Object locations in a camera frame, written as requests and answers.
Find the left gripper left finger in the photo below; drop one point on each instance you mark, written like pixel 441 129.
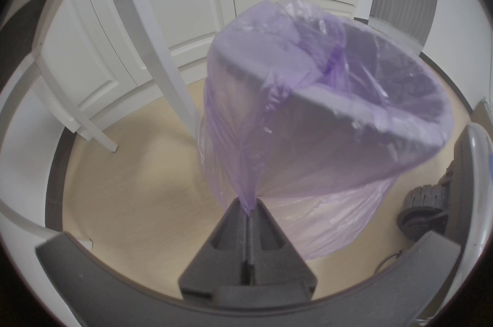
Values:
pixel 227 264

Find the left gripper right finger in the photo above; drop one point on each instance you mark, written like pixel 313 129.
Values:
pixel 273 264

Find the purple plastic bag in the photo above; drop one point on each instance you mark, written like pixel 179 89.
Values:
pixel 238 148

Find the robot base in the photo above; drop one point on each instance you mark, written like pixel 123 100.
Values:
pixel 423 210

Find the white trash bin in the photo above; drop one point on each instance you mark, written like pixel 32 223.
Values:
pixel 308 133

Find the grey padded white chair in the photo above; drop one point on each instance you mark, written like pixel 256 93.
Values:
pixel 154 29

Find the grey curtain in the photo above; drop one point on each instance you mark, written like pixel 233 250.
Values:
pixel 404 6

